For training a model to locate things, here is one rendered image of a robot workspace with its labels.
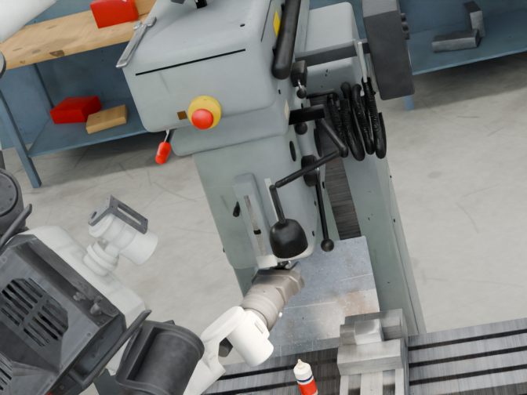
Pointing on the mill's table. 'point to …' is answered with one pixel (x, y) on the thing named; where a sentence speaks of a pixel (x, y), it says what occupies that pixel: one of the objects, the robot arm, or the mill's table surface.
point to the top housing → (205, 59)
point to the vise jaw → (370, 357)
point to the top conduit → (286, 40)
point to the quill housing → (263, 178)
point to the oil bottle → (305, 378)
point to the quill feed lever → (318, 199)
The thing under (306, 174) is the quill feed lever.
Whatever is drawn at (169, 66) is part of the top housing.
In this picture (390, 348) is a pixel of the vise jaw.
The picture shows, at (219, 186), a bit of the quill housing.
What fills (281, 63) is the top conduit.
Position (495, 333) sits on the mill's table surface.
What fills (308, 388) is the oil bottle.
